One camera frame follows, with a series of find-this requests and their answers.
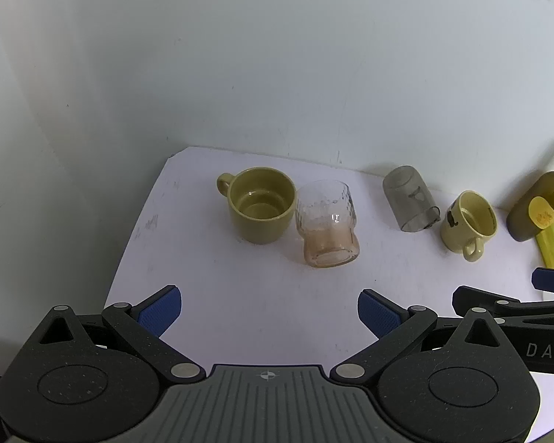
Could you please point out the grey smoked glass cup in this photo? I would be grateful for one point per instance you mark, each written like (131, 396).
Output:
(408, 198)

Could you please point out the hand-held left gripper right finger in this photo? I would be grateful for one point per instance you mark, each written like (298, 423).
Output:
(377, 316)

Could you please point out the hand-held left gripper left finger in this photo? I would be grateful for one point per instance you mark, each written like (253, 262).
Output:
(159, 314)

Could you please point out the olive green ceramic mug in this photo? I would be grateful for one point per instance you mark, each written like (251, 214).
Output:
(258, 221)

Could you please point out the pink clear glass cup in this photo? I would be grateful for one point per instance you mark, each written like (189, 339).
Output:
(328, 235)

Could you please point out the cream yellow printed mug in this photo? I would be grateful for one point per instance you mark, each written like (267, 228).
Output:
(454, 235)

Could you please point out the dark green glass bottle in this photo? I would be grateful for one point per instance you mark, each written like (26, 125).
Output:
(524, 219)

